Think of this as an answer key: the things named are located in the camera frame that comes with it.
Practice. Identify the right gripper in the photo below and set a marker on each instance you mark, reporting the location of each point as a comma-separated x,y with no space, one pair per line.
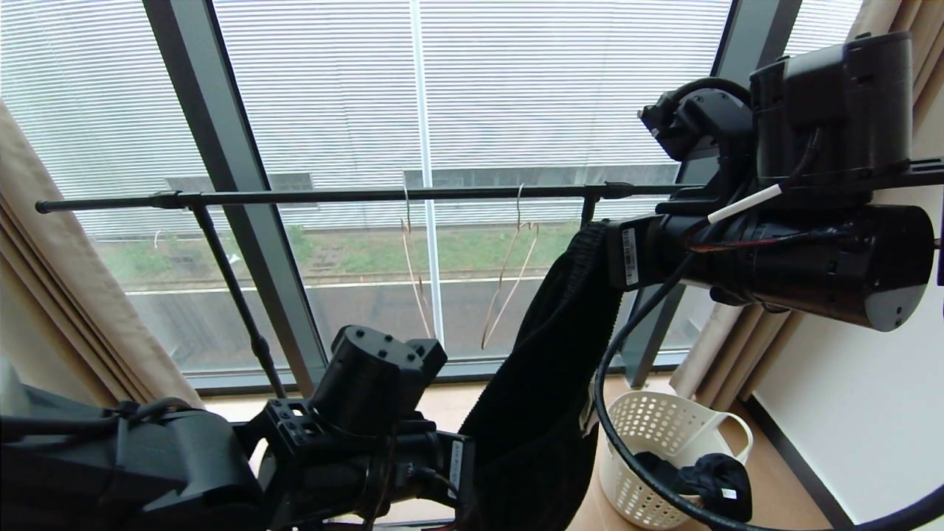
811,265

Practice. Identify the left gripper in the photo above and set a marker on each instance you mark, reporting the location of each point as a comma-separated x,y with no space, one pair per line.
346,479

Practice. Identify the black garment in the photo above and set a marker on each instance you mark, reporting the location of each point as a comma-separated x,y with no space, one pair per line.
546,383

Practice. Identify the heap of clothes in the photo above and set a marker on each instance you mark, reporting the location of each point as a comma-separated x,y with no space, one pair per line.
719,479

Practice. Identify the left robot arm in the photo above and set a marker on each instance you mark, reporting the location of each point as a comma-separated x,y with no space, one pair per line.
147,464

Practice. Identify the pink clothes hanger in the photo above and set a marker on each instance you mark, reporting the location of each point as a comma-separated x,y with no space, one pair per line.
419,284
487,338

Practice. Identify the white laundry basket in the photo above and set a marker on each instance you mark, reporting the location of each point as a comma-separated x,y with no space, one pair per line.
664,424

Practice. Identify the black clothes rack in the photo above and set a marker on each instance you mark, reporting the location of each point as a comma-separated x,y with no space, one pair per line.
295,196

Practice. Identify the beige curtain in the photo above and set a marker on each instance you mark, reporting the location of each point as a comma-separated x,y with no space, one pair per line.
730,354
74,295

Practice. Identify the window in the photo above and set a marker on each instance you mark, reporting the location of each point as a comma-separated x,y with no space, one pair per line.
240,184

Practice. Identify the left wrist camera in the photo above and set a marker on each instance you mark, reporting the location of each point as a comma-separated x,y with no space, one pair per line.
428,358

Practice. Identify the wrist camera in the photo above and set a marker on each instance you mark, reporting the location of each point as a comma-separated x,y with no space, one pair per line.
700,125
428,358

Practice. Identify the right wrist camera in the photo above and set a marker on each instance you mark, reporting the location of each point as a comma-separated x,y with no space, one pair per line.
700,125

